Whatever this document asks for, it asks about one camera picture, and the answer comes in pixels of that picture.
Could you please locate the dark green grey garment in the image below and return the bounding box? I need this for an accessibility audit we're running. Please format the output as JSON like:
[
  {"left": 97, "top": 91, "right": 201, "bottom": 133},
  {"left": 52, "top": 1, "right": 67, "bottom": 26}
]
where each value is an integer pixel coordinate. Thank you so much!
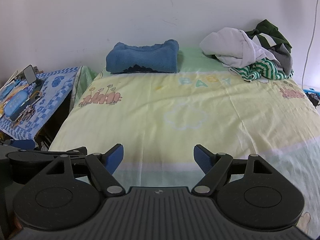
[{"left": 245, "top": 19, "right": 294, "bottom": 78}]

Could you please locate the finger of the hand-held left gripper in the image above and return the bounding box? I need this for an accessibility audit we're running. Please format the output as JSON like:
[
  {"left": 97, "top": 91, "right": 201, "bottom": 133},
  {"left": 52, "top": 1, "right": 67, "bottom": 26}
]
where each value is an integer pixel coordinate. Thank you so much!
[
  {"left": 4, "top": 139, "right": 36, "bottom": 152},
  {"left": 47, "top": 146, "right": 88, "bottom": 159}
]

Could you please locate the small standing mirror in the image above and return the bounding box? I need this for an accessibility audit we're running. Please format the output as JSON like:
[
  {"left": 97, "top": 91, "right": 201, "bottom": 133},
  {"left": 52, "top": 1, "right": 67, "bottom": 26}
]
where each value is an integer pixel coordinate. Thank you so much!
[{"left": 23, "top": 65, "right": 44, "bottom": 86}]

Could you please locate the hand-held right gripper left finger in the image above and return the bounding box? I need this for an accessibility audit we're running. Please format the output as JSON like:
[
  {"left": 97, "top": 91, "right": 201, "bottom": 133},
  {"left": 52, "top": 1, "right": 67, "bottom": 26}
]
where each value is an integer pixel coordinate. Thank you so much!
[{"left": 42, "top": 144, "right": 126, "bottom": 198}]

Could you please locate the printed pastel bed sheet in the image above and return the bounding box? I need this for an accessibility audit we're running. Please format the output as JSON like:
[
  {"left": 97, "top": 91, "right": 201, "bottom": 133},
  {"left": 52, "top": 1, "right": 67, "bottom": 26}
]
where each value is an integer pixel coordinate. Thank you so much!
[{"left": 49, "top": 46, "right": 320, "bottom": 238}]

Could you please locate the blue checkered towel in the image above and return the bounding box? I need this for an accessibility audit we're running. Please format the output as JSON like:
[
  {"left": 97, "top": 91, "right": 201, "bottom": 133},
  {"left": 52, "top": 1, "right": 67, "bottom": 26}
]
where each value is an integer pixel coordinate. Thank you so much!
[{"left": 0, "top": 66, "right": 83, "bottom": 141}]

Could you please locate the blue tray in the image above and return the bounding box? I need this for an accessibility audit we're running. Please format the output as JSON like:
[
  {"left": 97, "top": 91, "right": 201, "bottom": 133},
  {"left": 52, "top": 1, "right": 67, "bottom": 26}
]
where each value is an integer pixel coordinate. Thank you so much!
[{"left": 302, "top": 87, "right": 320, "bottom": 96}]

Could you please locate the bunch of keys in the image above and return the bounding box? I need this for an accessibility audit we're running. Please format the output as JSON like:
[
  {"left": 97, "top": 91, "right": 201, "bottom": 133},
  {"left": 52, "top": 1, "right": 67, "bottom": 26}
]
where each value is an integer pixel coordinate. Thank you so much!
[{"left": 11, "top": 105, "right": 35, "bottom": 128}]

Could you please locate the blue zip case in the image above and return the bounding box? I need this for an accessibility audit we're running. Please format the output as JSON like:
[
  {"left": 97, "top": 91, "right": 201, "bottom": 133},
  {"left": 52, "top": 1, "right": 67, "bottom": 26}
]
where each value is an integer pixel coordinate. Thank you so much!
[{"left": 4, "top": 91, "right": 28, "bottom": 117}]

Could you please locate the green white striped garment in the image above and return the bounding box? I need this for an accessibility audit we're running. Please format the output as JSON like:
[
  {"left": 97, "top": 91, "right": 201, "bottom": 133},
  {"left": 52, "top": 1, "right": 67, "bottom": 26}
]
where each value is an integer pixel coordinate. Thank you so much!
[{"left": 229, "top": 57, "right": 294, "bottom": 83}]

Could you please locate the white wall cable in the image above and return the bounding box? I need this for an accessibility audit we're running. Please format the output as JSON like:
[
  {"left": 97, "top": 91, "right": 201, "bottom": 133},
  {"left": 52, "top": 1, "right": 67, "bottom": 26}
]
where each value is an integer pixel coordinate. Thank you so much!
[{"left": 301, "top": 0, "right": 318, "bottom": 91}]

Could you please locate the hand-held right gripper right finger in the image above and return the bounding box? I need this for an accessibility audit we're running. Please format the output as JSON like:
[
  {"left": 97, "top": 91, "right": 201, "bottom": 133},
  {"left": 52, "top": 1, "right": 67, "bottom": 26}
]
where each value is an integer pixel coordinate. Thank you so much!
[{"left": 191, "top": 144, "right": 276, "bottom": 198}]

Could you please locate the light blue slim pouch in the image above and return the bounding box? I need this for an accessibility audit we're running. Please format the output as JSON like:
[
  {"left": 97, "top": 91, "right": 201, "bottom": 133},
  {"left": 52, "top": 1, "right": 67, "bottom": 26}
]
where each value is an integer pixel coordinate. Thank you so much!
[{"left": 0, "top": 82, "right": 18, "bottom": 100}]

